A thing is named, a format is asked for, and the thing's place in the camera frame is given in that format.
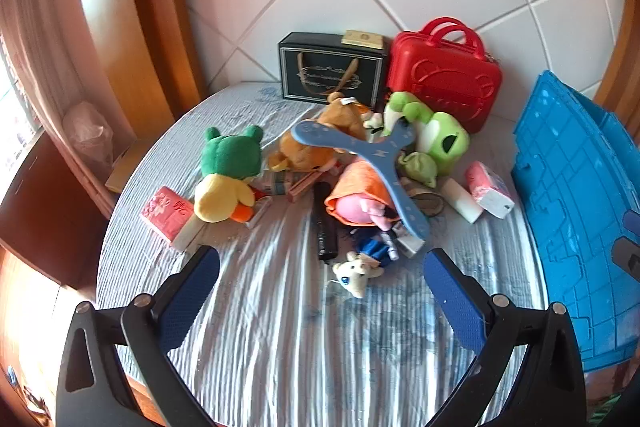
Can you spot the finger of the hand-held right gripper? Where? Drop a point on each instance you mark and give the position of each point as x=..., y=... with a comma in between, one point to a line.
x=627, y=257
x=633, y=223

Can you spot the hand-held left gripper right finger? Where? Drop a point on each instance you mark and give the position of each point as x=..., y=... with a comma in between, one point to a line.
x=452, y=302

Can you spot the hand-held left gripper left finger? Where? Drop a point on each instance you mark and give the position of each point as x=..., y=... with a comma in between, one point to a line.
x=187, y=302

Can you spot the blue plastic container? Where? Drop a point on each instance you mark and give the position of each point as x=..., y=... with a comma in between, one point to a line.
x=565, y=182

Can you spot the white mouse plush blue dress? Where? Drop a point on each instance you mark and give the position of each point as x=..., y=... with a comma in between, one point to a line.
x=352, y=277

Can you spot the yellow duck plush green hat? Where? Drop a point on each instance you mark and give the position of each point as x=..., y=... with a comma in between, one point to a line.
x=220, y=197

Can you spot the pink pig plush orange dress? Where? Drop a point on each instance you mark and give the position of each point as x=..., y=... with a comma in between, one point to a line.
x=355, y=187

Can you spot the blue boomerang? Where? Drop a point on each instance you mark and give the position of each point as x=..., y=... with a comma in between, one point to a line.
x=370, y=152

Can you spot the small white box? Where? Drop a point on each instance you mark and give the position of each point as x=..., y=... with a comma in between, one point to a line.
x=412, y=247

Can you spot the white paper roll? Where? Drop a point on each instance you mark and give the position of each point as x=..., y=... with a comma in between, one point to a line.
x=462, y=202

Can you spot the striped white bed sheet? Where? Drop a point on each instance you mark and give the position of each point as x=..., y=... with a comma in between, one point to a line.
x=280, y=347

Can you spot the small green frog plush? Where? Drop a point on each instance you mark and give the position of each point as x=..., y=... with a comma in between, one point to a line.
x=422, y=167

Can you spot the flat cardboard piece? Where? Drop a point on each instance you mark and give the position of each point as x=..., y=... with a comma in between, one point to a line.
x=122, y=172

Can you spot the black folding umbrella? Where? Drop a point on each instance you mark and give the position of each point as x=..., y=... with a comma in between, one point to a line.
x=325, y=227

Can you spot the pink white medicine box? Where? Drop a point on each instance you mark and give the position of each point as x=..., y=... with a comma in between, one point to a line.
x=302, y=189

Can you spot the large green frog plush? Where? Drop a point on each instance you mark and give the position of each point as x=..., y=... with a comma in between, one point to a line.
x=445, y=137

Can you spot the dark wooden nightstand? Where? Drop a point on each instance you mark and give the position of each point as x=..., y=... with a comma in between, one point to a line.
x=45, y=217

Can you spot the clear plastic bag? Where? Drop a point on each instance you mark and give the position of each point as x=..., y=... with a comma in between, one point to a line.
x=87, y=132

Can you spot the brown bear plush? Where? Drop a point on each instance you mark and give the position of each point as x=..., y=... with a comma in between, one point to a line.
x=345, y=112

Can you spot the red small suitcase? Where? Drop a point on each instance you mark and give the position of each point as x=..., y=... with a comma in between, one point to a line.
x=440, y=72

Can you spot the black gift bag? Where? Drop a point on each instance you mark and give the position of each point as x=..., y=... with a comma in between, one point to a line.
x=290, y=57

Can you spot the small gold box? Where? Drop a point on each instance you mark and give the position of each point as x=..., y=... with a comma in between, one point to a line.
x=362, y=39

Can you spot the pink curtain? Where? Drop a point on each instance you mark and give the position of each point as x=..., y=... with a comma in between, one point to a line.
x=35, y=32

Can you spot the wooden headboard frame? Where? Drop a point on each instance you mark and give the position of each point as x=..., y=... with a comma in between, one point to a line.
x=160, y=7

